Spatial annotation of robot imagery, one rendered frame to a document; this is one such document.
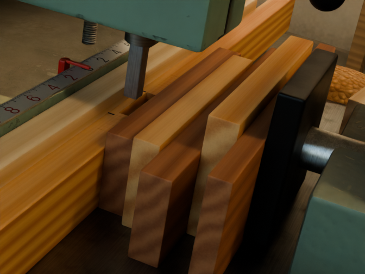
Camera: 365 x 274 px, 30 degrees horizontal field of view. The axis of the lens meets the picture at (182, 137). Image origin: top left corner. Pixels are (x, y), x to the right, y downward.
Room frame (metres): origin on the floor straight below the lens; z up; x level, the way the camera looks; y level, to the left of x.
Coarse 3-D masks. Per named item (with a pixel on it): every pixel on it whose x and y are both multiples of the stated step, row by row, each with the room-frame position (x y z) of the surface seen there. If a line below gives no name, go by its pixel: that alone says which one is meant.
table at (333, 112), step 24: (336, 120) 0.52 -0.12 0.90; (96, 216) 0.32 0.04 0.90; (120, 216) 0.33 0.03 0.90; (288, 216) 0.36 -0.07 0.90; (72, 240) 0.30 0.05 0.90; (96, 240) 0.30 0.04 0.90; (120, 240) 0.30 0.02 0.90; (192, 240) 0.31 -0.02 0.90; (288, 240) 0.33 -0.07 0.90; (48, 264) 0.27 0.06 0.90; (72, 264) 0.28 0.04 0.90; (96, 264) 0.28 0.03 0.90; (120, 264) 0.28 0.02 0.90; (144, 264) 0.29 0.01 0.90; (168, 264) 0.29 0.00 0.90; (240, 264) 0.30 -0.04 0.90; (264, 264) 0.30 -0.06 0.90; (288, 264) 0.31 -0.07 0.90
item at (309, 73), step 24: (312, 72) 0.35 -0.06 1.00; (288, 96) 0.31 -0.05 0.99; (312, 96) 0.33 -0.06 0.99; (288, 120) 0.31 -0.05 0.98; (312, 120) 0.36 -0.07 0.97; (288, 144) 0.31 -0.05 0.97; (312, 144) 0.34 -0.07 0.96; (336, 144) 0.34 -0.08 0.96; (360, 144) 0.34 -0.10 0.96; (264, 168) 0.32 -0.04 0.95; (288, 168) 0.31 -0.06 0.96; (312, 168) 0.34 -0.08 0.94; (264, 192) 0.31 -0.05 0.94; (288, 192) 0.34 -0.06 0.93; (264, 216) 0.31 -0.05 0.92; (264, 240) 0.31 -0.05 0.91
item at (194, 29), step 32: (32, 0) 0.37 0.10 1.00; (64, 0) 0.36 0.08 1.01; (96, 0) 0.35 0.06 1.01; (128, 0) 0.35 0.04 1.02; (160, 0) 0.34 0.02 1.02; (192, 0) 0.34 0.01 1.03; (224, 0) 0.36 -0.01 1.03; (128, 32) 0.35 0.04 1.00; (160, 32) 0.34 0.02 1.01; (192, 32) 0.34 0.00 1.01; (224, 32) 0.37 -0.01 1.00
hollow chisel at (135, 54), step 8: (136, 48) 0.38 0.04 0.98; (144, 48) 0.38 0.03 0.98; (128, 56) 0.38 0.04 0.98; (136, 56) 0.38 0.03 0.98; (144, 56) 0.38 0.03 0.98; (128, 64) 0.38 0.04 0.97; (136, 64) 0.38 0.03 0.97; (144, 64) 0.38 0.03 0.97; (128, 72) 0.38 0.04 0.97; (136, 72) 0.38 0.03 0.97; (144, 72) 0.39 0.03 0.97; (128, 80) 0.38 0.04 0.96; (136, 80) 0.38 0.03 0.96; (128, 88) 0.38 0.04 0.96; (136, 88) 0.38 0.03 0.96; (128, 96) 0.38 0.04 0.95; (136, 96) 0.38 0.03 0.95
